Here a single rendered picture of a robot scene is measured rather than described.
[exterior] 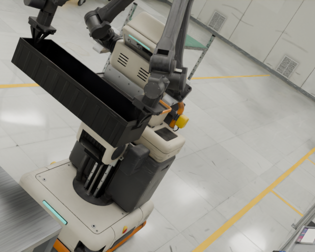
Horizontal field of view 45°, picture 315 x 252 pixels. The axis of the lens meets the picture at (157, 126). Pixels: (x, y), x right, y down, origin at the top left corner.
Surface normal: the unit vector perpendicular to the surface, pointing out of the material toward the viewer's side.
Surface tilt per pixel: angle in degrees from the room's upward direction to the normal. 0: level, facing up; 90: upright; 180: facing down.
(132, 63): 98
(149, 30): 42
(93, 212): 0
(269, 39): 90
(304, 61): 90
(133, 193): 90
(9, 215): 0
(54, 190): 0
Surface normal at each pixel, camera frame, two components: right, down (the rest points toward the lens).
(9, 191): 0.45, -0.79
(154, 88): -0.24, 0.31
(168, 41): -0.09, -0.43
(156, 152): -0.48, 0.18
